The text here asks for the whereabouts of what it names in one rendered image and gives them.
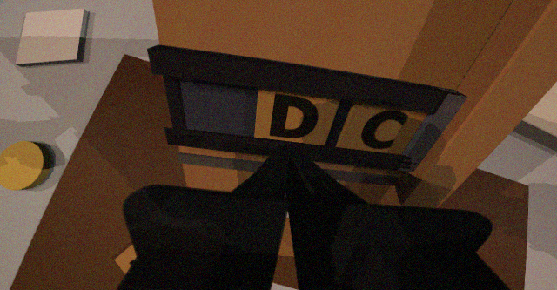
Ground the beige flat square tile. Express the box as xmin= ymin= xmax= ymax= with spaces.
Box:
xmin=16 ymin=9 xmax=88 ymax=67

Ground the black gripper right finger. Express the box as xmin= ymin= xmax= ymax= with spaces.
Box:
xmin=285 ymin=145 xmax=493 ymax=290

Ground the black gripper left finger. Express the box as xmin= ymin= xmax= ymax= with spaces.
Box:
xmin=122 ymin=145 xmax=289 ymax=290

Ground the tan tile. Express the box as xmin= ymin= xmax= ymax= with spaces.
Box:
xmin=336 ymin=101 xmax=428 ymax=155
xmin=254 ymin=88 xmax=341 ymax=145

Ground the orange square tile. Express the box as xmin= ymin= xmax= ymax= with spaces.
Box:
xmin=114 ymin=244 xmax=137 ymax=273

